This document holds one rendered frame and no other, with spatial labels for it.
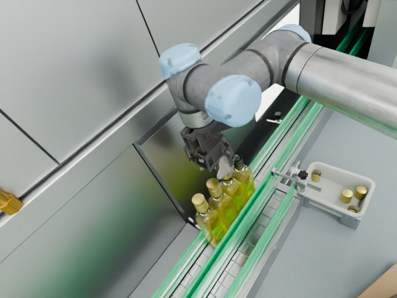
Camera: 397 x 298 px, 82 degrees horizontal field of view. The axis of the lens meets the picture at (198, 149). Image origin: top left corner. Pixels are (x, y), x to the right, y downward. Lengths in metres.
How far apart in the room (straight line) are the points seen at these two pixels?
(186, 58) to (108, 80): 0.19
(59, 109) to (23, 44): 0.11
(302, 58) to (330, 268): 0.74
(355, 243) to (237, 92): 0.80
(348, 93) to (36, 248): 0.62
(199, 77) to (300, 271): 0.76
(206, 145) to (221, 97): 0.22
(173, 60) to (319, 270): 0.81
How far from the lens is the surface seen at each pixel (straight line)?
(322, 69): 0.38
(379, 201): 1.12
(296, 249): 0.97
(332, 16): 1.58
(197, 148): 0.52
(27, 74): 0.48
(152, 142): 0.59
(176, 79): 0.41
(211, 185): 0.62
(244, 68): 0.37
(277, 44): 0.42
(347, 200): 1.04
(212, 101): 0.34
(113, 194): 0.62
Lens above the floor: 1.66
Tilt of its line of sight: 44 degrees down
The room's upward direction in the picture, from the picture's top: 22 degrees counter-clockwise
